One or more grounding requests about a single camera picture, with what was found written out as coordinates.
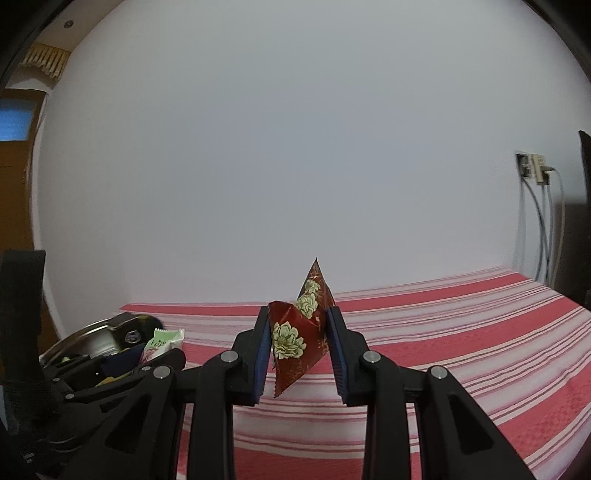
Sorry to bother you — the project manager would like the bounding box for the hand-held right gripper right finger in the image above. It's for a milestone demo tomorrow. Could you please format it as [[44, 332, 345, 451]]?
[[327, 307, 536, 480]]

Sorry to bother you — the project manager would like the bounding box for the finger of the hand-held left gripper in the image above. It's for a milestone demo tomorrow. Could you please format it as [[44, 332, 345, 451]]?
[[139, 348, 186, 377], [40, 353, 93, 371]]

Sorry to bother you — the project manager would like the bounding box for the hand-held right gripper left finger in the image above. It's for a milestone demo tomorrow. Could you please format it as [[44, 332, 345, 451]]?
[[60, 307, 271, 480]]

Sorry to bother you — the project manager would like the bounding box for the green white snack packet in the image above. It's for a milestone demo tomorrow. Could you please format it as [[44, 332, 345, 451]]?
[[140, 328, 186, 365]]

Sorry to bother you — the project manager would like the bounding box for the round metal cookie tin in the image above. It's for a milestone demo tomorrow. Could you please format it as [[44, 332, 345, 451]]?
[[39, 311, 162, 370]]

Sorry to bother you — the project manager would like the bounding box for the red floral pyramid packet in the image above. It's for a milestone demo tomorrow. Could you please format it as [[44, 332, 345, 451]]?
[[268, 257, 337, 398]]

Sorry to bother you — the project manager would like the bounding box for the dark square box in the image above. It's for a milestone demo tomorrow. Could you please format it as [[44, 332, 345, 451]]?
[[111, 314, 162, 354]]

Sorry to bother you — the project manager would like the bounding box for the red striped tablecloth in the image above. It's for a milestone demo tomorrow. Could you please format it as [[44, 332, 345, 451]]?
[[120, 268, 591, 480]]

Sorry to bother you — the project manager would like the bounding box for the wooden door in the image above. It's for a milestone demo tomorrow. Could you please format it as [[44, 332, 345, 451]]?
[[0, 90, 61, 333]]

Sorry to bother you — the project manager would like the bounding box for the dark tall object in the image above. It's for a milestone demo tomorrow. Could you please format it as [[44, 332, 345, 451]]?
[[554, 129, 591, 311]]

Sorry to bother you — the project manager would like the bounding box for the yellow curtain fringe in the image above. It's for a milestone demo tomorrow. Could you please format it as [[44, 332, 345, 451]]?
[[21, 44, 71, 80]]

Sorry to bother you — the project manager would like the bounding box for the white wall socket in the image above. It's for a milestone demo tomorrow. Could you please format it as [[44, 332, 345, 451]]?
[[515, 151, 556, 186]]

